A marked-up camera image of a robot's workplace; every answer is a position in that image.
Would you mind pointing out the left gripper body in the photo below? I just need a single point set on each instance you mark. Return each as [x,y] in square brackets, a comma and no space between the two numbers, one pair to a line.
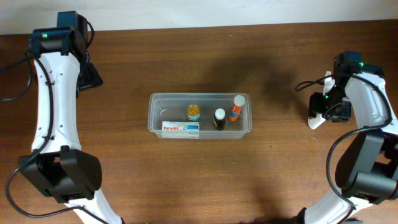
[91,77]

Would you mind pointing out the white spray bottle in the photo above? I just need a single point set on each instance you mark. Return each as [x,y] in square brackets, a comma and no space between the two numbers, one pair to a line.
[315,122]

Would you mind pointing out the white Panadol medicine box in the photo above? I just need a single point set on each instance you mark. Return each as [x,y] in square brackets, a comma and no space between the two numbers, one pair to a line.
[180,130]

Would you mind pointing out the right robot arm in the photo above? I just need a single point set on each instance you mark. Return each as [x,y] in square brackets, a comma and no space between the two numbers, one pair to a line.
[361,165]

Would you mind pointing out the dark bottle white cap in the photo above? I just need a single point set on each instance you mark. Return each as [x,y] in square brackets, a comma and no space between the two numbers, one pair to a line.
[219,119]

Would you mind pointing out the clear plastic container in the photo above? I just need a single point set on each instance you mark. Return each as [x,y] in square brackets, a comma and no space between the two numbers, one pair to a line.
[173,107]

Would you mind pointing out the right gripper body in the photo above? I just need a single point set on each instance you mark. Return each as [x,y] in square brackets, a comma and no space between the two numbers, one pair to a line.
[333,106]

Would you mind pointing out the orange tube white cap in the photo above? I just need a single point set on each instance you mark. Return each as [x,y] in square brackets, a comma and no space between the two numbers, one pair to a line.
[238,103]

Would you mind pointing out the small gold-lidded jar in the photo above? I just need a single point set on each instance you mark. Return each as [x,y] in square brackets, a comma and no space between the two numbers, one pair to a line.
[193,112]

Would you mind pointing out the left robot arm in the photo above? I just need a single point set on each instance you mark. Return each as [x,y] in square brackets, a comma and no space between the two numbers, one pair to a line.
[58,167]

